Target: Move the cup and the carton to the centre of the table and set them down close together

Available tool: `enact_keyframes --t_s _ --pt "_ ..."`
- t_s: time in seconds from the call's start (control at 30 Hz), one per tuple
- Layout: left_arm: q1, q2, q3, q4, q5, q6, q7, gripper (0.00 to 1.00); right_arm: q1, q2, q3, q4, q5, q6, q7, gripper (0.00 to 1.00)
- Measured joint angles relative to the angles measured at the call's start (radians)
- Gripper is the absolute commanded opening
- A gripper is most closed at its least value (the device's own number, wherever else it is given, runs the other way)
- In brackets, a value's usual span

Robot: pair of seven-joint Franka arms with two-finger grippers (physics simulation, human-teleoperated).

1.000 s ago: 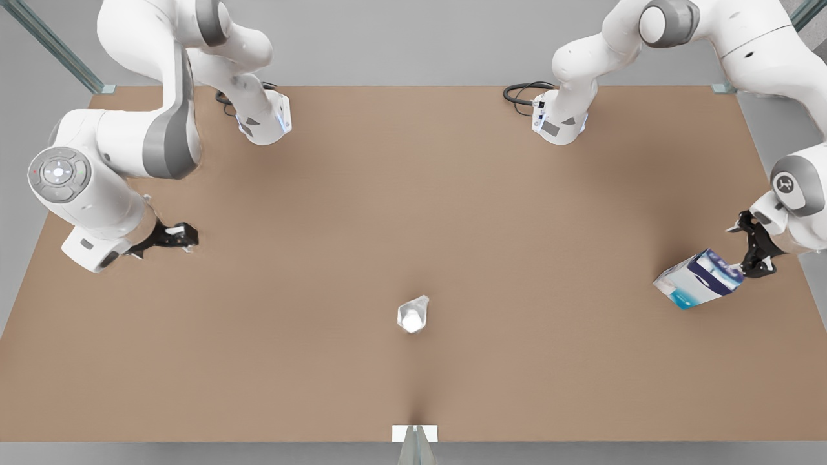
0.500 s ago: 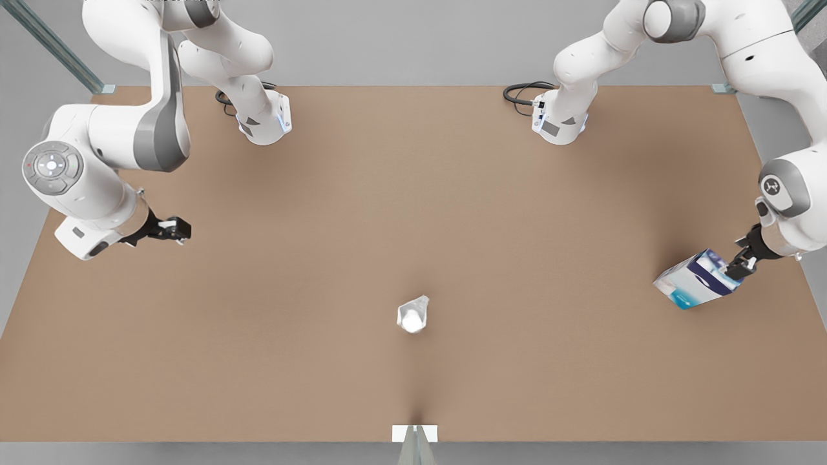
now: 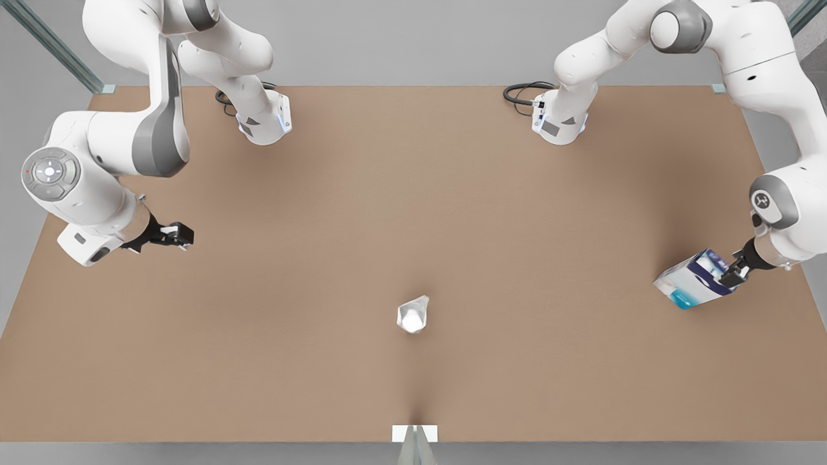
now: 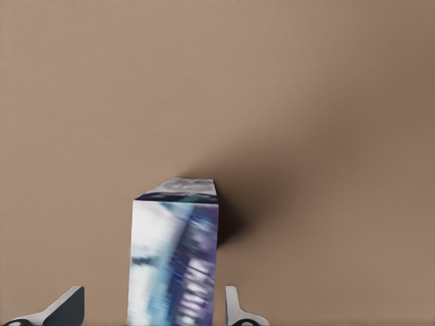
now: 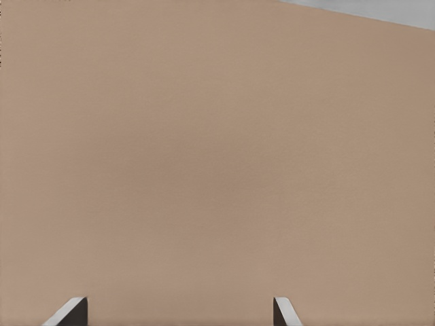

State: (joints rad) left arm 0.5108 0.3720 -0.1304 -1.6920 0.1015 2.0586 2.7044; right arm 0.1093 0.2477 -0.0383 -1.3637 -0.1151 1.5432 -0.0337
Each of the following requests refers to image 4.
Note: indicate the blue and white printed box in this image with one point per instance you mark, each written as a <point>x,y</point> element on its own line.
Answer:
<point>173,258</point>

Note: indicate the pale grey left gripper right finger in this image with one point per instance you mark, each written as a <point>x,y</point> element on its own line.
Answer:
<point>233,307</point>

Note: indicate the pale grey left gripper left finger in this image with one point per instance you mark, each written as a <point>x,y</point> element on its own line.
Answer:
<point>64,307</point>

